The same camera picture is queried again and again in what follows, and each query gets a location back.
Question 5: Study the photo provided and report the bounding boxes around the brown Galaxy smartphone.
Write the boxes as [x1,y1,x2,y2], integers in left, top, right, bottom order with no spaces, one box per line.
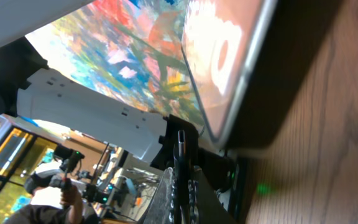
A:
[181,0,278,148]

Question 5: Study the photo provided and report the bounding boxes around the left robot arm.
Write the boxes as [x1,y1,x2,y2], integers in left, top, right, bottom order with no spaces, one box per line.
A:
[0,38,236,190]

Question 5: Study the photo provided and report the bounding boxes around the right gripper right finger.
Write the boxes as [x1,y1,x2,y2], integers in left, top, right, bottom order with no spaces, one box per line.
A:
[191,168,236,224]

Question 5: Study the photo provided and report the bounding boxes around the colourful abstract painting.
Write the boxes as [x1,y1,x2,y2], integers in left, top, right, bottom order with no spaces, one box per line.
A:
[27,0,204,127]

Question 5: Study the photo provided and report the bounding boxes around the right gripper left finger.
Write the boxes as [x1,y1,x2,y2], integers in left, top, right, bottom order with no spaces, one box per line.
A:
[138,167,175,224]

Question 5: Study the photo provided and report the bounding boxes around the person in background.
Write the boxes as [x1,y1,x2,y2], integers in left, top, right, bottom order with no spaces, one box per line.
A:
[4,161,99,224]

